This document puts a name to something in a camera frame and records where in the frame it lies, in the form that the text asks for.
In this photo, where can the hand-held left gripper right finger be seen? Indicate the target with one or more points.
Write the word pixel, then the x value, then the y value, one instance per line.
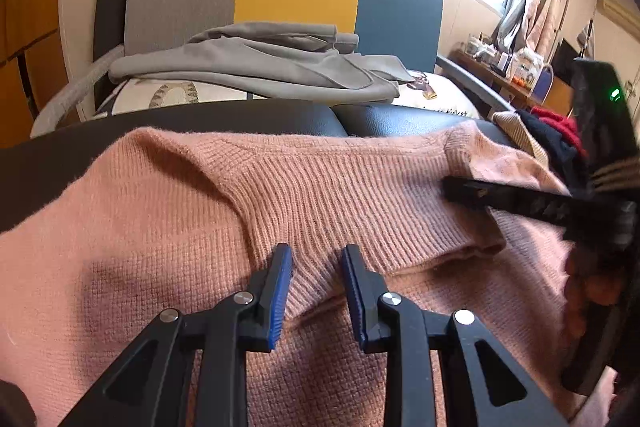
pixel 352 302

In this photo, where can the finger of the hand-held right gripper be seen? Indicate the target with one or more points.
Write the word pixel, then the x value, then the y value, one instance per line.
pixel 500 197

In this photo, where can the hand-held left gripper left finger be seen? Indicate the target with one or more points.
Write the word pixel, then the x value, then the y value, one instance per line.
pixel 281 302

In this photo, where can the pink knit sweater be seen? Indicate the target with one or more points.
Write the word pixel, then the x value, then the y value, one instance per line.
pixel 175 207

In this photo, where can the person's right hand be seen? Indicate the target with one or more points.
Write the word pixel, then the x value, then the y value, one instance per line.
pixel 585 292

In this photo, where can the red garment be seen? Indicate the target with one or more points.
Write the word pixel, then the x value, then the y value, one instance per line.
pixel 560 122

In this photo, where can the navy garment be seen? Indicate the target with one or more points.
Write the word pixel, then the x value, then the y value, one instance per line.
pixel 555 147

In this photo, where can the blue metal chair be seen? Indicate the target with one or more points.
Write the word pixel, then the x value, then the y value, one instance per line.
pixel 542 82

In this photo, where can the black monitor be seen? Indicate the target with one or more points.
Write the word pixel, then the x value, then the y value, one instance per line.
pixel 565 57

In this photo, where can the beige knit garment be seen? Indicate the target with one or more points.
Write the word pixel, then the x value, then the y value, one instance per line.
pixel 520 129

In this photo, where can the clutter of small boxes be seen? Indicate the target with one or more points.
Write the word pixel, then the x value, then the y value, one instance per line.
pixel 505 57

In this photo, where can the white printed cushion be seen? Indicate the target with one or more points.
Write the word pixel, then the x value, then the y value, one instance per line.
pixel 440 99

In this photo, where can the wooden desk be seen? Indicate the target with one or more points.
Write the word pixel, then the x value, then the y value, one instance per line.
pixel 480 69

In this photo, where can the black padded bed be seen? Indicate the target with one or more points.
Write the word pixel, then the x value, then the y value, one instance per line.
pixel 280 117

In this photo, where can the grey garment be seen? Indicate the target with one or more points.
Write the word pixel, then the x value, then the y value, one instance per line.
pixel 260 67

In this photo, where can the wooden cabinet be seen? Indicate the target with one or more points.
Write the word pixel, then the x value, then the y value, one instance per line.
pixel 30 7

